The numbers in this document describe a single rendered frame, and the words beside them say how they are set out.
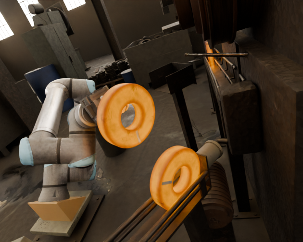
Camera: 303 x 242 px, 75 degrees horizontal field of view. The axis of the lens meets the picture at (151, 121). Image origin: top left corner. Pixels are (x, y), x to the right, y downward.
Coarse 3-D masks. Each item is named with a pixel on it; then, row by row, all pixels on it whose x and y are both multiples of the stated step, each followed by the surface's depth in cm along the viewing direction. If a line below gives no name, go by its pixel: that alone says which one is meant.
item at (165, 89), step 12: (156, 72) 144; (168, 72) 148; (180, 72) 123; (192, 72) 126; (156, 84) 147; (168, 84) 122; (180, 84) 125; (180, 96) 138; (180, 108) 141; (180, 120) 149; (192, 132) 152; (192, 144) 156
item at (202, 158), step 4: (200, 156) 51; (204, 156) 50; (200, 160) 52; (204, 160) 50; (200, 164) 52; (204, 164) 51; (200, 168) 53; (204, 168) 52; (208, 168) 51; (200, 172) 54; (208, 172) 52; (208, 176) 52; (208, 180) 53; (208, 184) 54
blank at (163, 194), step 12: (168, 156) 44; (180, 156) 46; (192, 156) 49; (156, 168) 44; (168, 168) 43; (180, 168) 52; (192, 168) 50; (156, 180) 43; (168, 180) 44; (180, 180) 51; (192, 180) 50; (156, 192) 43; (168, 192) 44; (180, 192) 48; (168, 204) 45
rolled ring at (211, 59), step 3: (207, 42) 141; (207, 45) 139; (207, 48) 138; (207, 51) 138; (210, 51) 137; (210, 57) 138; (213, 57) 138; (210, 60) 140; (213, 60) 139; (210, 63) 141; (213, 63) 141; (213, 66) 145
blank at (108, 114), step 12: (120, 84) 45; (132, 84) 45; (108, 96) 42; (120, 96) 43; (132, 96) 46; (144, 96) 48; (108, 108) 42; (120, 108) 44; (144, 108) 49; (108, 120) 42; (120, 120) 44; (144, 120) 49; (108, 132) 42; (120, 132) 45; (132, 132) 47; (144, 132) 50; (120, 144) 45; (132, 144) 48
